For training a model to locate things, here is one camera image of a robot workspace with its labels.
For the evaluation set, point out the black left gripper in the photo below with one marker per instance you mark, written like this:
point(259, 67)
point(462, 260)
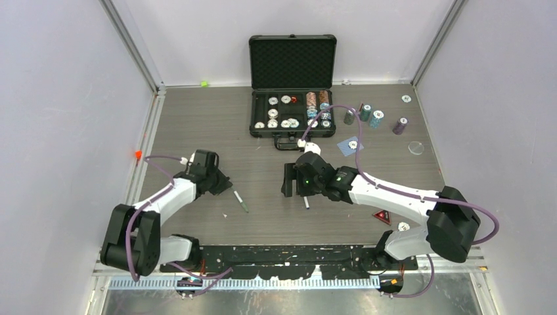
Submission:
point(223, 184)

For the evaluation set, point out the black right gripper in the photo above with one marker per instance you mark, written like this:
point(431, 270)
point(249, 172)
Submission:
point(291, 172)

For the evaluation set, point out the white pen blue tip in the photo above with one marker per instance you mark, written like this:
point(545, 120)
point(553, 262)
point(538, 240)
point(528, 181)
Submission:
point(306, 202)

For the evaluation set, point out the green white pen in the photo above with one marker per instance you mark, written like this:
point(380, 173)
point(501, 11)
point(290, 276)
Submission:
point(241, 201)

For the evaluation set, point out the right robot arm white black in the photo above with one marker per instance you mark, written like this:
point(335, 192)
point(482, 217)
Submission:
point(447, 225)

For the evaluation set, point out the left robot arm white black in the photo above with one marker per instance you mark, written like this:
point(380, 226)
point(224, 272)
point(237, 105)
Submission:
point(133, 240)

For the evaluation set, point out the blue playing card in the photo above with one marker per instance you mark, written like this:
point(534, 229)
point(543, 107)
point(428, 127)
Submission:
point(345, 149)

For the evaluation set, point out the white chip on card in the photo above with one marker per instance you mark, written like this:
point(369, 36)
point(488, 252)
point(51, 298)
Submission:
point(353, 144)

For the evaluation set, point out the dark green chip stack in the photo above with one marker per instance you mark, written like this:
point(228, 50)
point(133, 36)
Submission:
point(349, 117)

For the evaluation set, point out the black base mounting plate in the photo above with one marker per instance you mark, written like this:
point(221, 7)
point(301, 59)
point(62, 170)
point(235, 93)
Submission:
point(288, 262)

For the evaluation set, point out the teal chip stack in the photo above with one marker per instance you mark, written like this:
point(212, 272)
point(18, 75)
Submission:
point(365, 112)

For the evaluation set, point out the black poker chip case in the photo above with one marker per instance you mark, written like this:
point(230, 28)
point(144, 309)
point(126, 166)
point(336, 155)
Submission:
point(291, 80)

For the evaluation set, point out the red triangle sign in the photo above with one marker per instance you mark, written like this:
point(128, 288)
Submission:
point(383, 216)

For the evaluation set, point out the light blue chip stack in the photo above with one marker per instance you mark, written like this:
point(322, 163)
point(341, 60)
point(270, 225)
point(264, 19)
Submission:
point(376, 119)

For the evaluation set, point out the purple chip stack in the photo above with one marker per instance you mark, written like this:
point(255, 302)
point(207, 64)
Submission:
point(400, 126)

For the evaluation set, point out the white chip near base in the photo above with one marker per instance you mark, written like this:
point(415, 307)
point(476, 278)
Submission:
point(403, 226)

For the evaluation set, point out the clear dealer button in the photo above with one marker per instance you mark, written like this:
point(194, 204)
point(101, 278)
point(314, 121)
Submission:
point(416, 148)

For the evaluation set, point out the white chip far corner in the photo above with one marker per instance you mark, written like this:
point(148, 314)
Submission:
point(406, 98)

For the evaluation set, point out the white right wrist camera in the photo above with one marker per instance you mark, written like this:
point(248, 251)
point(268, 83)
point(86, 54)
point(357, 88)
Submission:
point(306, 146)

